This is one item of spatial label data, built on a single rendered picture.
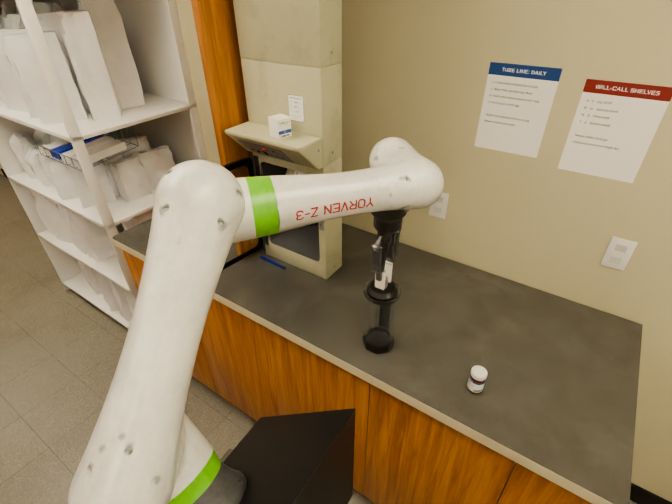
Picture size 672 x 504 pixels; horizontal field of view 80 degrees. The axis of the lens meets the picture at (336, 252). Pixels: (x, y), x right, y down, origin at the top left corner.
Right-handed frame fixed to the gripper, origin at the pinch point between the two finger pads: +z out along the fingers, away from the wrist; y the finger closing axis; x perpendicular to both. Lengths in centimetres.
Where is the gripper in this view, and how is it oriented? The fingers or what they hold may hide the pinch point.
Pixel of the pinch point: (383, 275)
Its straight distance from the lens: 116.1
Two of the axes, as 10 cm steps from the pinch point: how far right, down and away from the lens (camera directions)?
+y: -5.7, 4.7, -6.7
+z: 0.1, 8.2, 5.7
